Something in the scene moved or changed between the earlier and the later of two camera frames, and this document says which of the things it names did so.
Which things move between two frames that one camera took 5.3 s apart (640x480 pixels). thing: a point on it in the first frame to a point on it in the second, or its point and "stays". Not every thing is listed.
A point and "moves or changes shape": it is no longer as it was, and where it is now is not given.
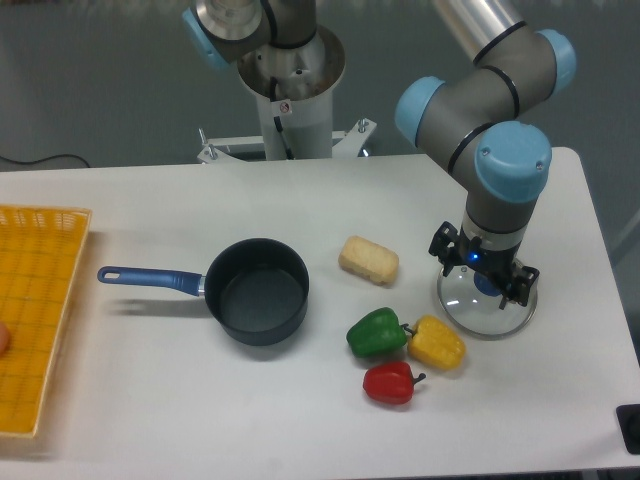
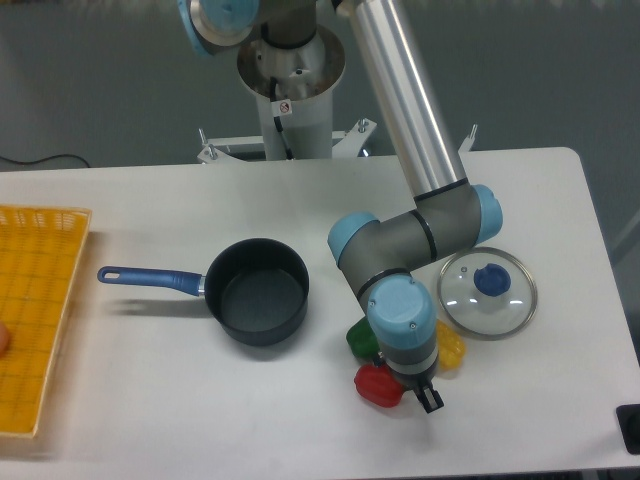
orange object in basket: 5,340 stays
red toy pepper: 390,382 moves or changes shape
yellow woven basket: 40,252 stays
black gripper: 497,266 to 429,398
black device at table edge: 628,417 stays
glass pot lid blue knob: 472,302 stays
